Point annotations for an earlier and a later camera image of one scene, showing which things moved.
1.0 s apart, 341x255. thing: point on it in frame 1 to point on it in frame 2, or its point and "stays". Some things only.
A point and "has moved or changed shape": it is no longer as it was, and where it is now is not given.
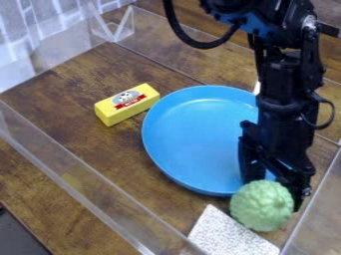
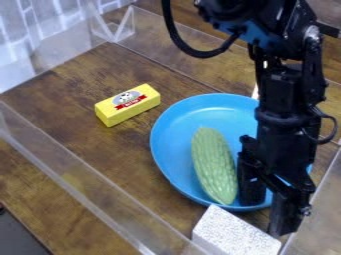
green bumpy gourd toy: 262,205 has moved or changed shape
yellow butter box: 127,104 stays
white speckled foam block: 219,234 stays
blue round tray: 191,137 has moved or changed shape
